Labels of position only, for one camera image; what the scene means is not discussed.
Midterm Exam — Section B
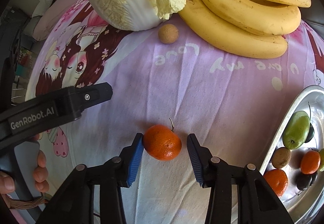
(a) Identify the dark plum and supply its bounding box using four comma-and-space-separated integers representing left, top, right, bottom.
296, 172, 318, 191
305, 123, 315, 143

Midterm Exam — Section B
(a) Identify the brown longan fruit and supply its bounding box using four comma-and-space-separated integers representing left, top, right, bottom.
271, 147, 292, 169

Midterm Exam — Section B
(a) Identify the green jujube fruit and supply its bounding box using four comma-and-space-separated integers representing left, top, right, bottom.
282, 110, 310, 150
318, 148, 324, 172

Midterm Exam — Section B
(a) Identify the pink cartoon print cloth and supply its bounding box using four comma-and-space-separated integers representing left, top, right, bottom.
23, 0, 324, 224

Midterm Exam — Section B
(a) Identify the large stainless steel bowl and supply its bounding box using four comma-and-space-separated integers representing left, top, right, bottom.
259, 85, 323, 223

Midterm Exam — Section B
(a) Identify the bottom yellow banana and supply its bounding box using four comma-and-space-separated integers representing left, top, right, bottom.
178, 0, 288, 59

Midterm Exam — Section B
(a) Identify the person's left hand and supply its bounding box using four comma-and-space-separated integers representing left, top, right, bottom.
1, 150, 49, 195

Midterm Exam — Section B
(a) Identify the small orange mandarin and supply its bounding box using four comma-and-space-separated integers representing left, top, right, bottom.
142, 125, 182, 161

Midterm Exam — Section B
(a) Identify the orange mandarin with stem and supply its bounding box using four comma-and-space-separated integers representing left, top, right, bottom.
300, 150, 321, 175

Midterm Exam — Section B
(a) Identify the brown longan near cabbage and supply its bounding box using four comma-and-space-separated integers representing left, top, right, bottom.
158, 24, 179, 44

